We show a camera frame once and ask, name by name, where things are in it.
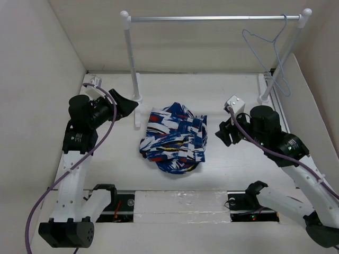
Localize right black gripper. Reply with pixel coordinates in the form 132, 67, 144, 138
214, 108, 266, 147

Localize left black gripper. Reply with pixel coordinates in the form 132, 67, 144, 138
88, 89, 137, 129

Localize blue white red patterned trousers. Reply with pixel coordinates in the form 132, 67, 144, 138
139, 102, 208, 175

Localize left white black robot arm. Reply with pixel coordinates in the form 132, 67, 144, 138
38, 89, 138, 248

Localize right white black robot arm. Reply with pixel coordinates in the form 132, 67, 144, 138
215, 104, 338, 249

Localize white and silver clothes rack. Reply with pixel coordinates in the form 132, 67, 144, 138
119, 8, 313, 130

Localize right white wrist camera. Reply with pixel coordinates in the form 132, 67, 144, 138
224, 95, 245, 116

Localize aluminium rail on right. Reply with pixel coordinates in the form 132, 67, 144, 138
270, 86, 290, 133

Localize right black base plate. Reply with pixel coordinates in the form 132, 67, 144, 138
224, 190, 280, 222

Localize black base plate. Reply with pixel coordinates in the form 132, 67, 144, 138
224, 190, 280, 222
96, 190, 136, 223

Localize light blue wire hanger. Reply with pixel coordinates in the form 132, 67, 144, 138
242, 14, 291, 97

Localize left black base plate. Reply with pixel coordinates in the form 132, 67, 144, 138
96, 190, 136, 223

